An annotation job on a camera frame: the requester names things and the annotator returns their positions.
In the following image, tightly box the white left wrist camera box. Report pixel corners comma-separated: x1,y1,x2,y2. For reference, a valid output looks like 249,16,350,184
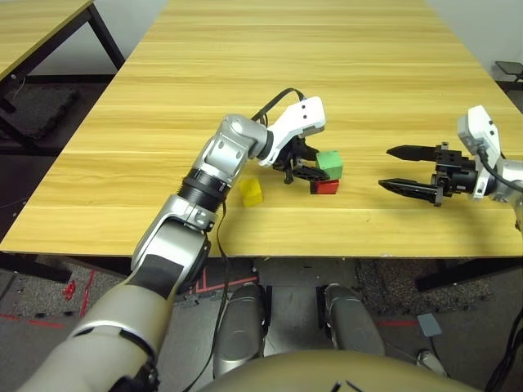
257,96,328,168

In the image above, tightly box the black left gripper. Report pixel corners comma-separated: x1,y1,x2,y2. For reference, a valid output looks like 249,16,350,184
273,136,331,185

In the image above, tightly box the green wooden block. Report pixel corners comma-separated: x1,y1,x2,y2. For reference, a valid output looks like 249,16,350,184
315,149,343,180

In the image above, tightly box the black table foot bar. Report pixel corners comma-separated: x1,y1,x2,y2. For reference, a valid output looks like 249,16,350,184
414,257,523,292
0,252,74,283

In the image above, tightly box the black mat with red lines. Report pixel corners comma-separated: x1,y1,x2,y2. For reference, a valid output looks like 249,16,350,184
179,261,259,304

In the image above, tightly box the black floor cables bundle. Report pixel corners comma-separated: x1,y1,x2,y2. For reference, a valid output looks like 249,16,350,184
485,304,523,392

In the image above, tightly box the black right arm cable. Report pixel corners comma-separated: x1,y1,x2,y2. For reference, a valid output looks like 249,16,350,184
475,143,523,194

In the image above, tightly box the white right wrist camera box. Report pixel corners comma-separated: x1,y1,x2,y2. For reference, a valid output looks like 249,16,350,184
456,105,502,202

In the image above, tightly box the black mesh chair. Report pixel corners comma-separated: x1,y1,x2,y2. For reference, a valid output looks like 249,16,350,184
494,60,523,85

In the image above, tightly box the red wooden block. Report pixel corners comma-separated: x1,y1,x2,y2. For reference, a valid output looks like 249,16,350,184
309,178,341,196

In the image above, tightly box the beige robot torso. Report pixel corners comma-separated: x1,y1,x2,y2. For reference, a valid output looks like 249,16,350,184
198,350,475,392

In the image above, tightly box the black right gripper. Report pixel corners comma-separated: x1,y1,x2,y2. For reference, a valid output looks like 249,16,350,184
378,140,480,207

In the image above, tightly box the grey foot pedal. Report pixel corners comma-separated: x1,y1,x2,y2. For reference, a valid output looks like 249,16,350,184
416,313,445,338

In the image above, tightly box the yellow wooden block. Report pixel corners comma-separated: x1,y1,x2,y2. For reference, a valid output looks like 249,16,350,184
239,177,264,207

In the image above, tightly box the wooden side table black frame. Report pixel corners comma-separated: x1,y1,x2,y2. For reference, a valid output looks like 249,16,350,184
0,0,126,157

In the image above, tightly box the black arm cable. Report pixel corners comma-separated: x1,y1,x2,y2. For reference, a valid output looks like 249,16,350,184
179,87,308,392
475,143,523,194

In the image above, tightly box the grey robot leg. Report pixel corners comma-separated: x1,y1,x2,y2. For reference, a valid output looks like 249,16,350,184
324,283,386,357
212,283,267,379

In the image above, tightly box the grey right robot leg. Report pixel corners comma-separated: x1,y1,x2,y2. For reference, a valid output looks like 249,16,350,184
324,283,386,357

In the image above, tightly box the black foam floor mat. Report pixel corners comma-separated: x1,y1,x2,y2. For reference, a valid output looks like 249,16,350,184
2,84,78,140

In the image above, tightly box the white shoe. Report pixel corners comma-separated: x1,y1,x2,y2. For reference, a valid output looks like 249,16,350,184
415,350,449,377

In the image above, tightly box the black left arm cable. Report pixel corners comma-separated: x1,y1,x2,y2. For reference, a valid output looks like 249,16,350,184
179,87,308,392

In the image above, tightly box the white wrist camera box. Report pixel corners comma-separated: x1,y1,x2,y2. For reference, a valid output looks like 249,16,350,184
456,105,502,202
257,96,328,168

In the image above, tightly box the grey left robot leg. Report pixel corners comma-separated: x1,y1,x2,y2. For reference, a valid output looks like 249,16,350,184
212,283,267,379

